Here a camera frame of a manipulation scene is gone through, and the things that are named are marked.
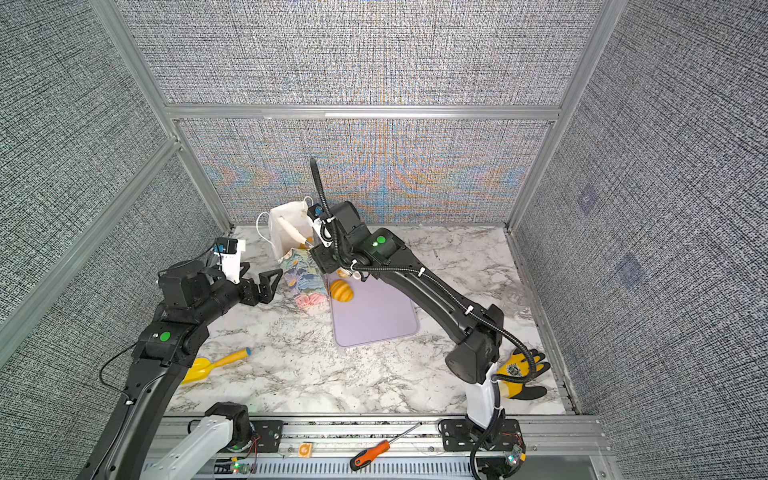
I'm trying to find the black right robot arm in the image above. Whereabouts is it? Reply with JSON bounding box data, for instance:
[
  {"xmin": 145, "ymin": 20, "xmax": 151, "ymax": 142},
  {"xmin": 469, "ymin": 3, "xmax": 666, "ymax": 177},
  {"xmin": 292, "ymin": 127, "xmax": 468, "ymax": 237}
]
[{"xmin": 309, "ymin": 158, "xmax": 536, "ymax": 446}]

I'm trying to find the lilac plastic tray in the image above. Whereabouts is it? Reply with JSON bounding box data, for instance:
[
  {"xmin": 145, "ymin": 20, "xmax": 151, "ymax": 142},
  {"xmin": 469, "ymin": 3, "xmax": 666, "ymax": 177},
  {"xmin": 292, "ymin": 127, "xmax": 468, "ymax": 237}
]
[{"xmin": 326, "ymin": 273, "xmax": 420, "ymax": 347}]

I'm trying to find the orange handled screwdriver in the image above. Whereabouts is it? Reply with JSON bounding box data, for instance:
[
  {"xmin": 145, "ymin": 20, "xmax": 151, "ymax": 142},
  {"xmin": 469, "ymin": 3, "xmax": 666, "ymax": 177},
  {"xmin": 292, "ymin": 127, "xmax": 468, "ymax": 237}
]
[{"xmin": 349, "ymin": 422, "xmax": 422, "ymax": 471}]

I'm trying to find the small striped croissant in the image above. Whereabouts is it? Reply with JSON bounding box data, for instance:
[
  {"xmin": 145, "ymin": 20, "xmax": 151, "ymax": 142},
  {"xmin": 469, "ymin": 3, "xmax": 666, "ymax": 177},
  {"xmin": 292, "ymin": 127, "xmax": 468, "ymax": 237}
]
[{"xmin": 329, "ymin": 279, "xmax": 354, "ymax": 303}]

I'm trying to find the yellow black work glove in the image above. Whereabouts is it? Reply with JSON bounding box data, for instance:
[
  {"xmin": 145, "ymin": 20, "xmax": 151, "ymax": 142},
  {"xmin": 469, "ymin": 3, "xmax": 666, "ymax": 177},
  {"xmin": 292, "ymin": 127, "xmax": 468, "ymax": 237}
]
[{"xmin": 496, "ymin": 348, "xmax": 551, "ymax": 401}]

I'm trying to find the floral paper gift bag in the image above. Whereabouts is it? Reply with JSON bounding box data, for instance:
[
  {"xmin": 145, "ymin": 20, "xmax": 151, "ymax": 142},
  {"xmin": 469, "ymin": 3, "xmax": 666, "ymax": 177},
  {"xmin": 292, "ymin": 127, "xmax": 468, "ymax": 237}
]
[{"xmin": 256, "ymin": 196, "xmax": 328, "ymax": 313}]

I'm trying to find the small orange tag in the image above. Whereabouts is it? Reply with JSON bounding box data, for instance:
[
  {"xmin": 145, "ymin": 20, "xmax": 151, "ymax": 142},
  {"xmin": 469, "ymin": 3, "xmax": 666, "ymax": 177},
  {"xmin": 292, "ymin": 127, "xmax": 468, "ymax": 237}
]
[{"xmin": 298, "ymin": 443, "xmax": 313, "ymax": 458}]

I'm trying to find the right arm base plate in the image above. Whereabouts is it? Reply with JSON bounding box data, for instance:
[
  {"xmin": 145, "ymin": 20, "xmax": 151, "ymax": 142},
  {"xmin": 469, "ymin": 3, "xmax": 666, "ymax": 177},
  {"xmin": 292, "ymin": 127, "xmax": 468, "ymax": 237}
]
[{"xmin": 437, "ymin": 417, "xmax": 527, "ymax": 453}]

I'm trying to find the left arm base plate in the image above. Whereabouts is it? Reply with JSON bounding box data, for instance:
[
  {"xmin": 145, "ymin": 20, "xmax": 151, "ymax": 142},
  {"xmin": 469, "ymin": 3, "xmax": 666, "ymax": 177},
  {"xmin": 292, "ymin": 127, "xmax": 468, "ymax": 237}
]
[{"xmin": 242, "ymin": 419, "xmax": 285, "ymax": 454}]

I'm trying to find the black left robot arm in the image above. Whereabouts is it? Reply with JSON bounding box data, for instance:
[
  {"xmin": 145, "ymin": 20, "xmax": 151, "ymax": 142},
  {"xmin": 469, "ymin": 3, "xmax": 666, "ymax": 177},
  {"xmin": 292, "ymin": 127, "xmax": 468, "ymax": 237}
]
[{"xmin": 78, "ymin": 260, "xmax": 283, "ymax": 479}]

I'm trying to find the yellow plastic scoop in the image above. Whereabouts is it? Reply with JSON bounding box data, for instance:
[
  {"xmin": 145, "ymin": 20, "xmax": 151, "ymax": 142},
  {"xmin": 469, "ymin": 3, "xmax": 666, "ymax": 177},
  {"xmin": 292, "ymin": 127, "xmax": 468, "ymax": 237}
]
[{"xmin": 181, "ymin": 348, "xmax": 251, "ymax": 385}]

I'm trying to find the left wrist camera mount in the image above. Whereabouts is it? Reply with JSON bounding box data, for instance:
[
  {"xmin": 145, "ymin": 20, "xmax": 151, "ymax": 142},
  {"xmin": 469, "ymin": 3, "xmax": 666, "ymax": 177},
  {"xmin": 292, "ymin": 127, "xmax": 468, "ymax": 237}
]
[{"xmin": 213, "ymin": 237, "xmax": 246, "ymax": 284}]

